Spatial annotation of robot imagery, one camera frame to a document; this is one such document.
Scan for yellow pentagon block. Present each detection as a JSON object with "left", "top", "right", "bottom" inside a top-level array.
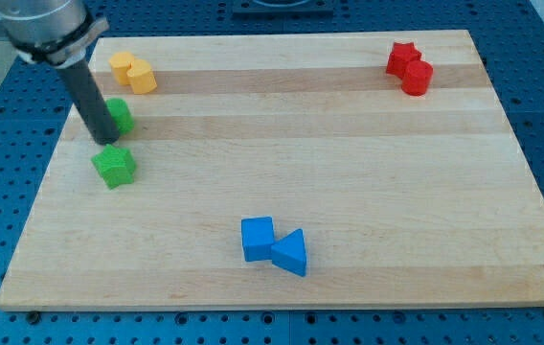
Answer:
[{"left": 108, "top": 52, "right": 135, "bottom": 85}]

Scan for blue triangle block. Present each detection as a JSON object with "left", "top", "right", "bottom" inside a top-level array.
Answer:
[{"left": 271, "top": 228, "right": 307, "bottom": 277}]

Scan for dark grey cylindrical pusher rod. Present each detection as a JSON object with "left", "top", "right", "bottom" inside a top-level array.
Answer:
[{"left": 57, "top": 58, "right": 120, "bottom": 145}]

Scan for blue cube block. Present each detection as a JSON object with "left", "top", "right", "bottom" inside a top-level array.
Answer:
[{"left": 240, "top": 217, "right": 275, "bottom": 262}]

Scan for green star block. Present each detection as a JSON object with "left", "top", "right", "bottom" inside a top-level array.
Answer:
[{"left": 91, "top": 145, "right": 137, "bottom": 189}]

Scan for yellow cylinder block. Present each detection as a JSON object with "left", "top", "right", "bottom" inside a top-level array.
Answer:
[{"left": 126, "top": 58, "right": 157, "bottom": 95}]

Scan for green cylinder block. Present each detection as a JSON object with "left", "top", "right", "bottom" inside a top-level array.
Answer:
[{"left": 105, "top": 98, "right": 135, "bottom": 134}]

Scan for red star block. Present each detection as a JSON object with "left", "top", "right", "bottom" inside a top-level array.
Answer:
[{"left": 386, "top": 42, "right": 421, "bottom": 79}]

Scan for wooden board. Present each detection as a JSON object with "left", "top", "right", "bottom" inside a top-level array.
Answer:
[{"left": 0, "top": 30, "right": 544, "bottom": 311}]

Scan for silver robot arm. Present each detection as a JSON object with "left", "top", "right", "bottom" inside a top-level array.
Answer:
[{"left": 0, "top": 0, "right": 109, "bottom": 69}]

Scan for red cylinder block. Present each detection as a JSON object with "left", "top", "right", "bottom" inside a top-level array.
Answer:
[{"left": 401, "top": 60, "right": 434, "bottom": 96}]

